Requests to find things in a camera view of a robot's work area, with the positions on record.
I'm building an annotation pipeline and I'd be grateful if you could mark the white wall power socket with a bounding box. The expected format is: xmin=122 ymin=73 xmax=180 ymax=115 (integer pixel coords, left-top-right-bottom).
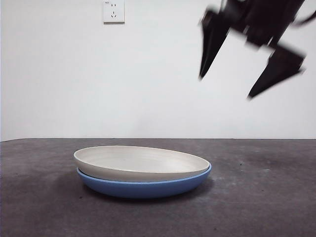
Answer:
xmin=103 ymin=0 xmax=125 ymax=25

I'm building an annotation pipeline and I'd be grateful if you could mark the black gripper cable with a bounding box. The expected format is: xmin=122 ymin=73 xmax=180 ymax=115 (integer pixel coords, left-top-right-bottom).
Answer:
xmin=294 ymin=11 xmax=316 ymax=26

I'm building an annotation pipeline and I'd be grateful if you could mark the white round plate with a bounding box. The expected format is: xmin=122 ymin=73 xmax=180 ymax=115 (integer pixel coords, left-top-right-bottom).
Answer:
xmin=73 ymin=145 xmax=211 ymax=183

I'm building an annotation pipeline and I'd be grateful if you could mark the blue round plate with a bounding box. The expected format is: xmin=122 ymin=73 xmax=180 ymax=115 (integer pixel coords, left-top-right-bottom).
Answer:
xmin=76 ymin=162 xmax=212 ymax=199

